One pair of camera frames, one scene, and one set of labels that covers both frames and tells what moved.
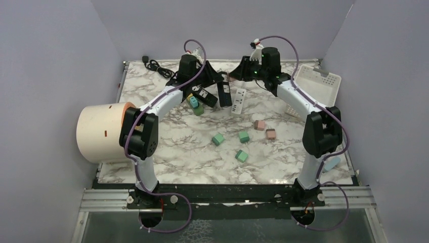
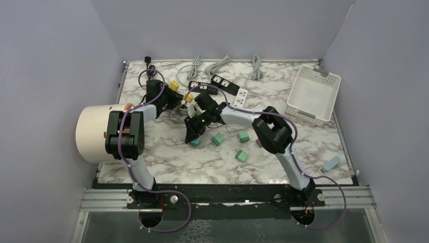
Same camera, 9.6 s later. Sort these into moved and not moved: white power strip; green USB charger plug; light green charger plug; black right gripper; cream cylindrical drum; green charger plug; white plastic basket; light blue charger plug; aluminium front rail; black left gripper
Moved: black right gripper; black left gripper
Not moved: white plastic basket; light blue charger plug; white power strip; green charger plug; light green charger plug; aluminium front rail; cream cylindrical drum; green USB charger plug
